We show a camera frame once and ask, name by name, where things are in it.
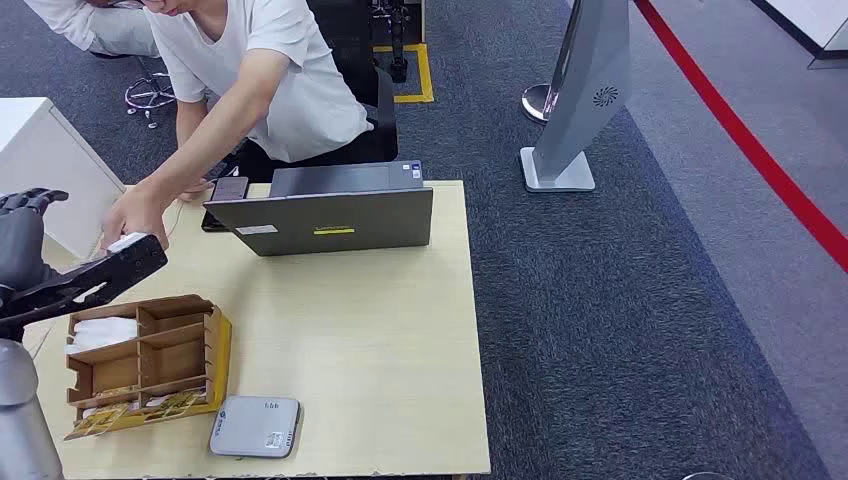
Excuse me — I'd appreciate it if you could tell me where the black office chair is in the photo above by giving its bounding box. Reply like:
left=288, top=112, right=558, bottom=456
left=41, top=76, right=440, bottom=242
left=225, top=0, right=400, bottom=183

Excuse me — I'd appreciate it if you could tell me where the person in white shirt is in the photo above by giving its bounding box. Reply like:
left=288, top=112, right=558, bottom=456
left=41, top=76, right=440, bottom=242
left=99, top=0, right=399, bottom=254

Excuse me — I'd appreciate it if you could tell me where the white cabinet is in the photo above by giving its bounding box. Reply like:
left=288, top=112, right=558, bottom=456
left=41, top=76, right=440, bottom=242
left=0, top=97, right=127, bottom=261

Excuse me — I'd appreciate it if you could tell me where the robot left hand grey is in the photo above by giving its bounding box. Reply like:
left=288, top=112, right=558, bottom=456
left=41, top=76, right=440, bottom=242
left=0, top=188, right=71, bottom=293

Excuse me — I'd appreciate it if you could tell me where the gold key card stack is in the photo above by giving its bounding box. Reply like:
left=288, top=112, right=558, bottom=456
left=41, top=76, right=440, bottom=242
left=64, top=389, right=208, bottom=442

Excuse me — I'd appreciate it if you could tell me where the person's left hand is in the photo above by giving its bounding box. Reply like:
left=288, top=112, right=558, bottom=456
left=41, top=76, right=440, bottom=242
left=99, top=185, right=170, bottom=254

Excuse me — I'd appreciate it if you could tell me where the grey laptop with yellow sticker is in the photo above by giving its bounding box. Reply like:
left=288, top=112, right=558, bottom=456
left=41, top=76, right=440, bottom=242
left=203, top=160, right=435, bottom=258

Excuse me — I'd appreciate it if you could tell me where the white counter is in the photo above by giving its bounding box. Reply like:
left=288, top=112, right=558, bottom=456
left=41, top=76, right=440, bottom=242
left=751, top=0, right=848, bottom=71

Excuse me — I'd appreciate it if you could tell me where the seated person in pale clothes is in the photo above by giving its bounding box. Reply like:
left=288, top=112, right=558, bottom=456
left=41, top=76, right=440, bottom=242
left=23, top=0, right=160, bottom=58

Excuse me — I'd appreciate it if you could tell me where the white folded cloth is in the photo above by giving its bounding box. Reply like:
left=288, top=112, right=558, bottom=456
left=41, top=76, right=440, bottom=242
left=64, top=316, right=139, bottom=356

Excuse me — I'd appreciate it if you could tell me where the black smartphone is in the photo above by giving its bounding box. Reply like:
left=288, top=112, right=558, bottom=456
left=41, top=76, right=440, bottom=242
left=201, top=175, right=251, bottom=233

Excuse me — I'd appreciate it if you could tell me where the person's right hand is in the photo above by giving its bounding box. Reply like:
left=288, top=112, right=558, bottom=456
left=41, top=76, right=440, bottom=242
left=177, top=177, right=215, bottom=203

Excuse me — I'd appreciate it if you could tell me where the brown wooden organizer box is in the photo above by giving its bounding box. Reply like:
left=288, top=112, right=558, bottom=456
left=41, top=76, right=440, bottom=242
left=64, top=294, right=233, bottom=442

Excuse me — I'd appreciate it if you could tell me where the black tripod stand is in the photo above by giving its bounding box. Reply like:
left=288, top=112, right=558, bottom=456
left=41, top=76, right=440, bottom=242
left=369, top=0, right=425, bottom=84

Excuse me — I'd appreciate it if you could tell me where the grey kiosk stand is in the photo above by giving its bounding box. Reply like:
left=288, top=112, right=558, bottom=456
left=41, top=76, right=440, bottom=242
left=519, top=0, right=632, bottom=194

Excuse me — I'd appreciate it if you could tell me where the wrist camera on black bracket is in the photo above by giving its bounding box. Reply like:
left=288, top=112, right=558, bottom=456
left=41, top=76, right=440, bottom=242
left=0, top=231, right=169, bottom=342

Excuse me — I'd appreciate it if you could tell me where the grey card reader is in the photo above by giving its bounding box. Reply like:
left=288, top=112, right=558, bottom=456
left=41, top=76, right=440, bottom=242
left=209, top=395, right=303, bottom=460

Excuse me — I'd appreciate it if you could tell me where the chrome stanchion post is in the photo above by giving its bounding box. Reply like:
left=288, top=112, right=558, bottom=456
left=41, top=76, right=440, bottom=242
left=521, top=0, right=584, bottom=125

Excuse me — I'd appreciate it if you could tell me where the chrome swivel stool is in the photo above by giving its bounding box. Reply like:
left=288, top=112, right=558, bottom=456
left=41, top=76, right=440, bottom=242
left=89, top=49, right=179, bottom=130

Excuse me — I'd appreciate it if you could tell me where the thin white cable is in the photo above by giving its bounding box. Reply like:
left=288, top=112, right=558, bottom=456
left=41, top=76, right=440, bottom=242
left=162, top=178, right=220, bottom=243

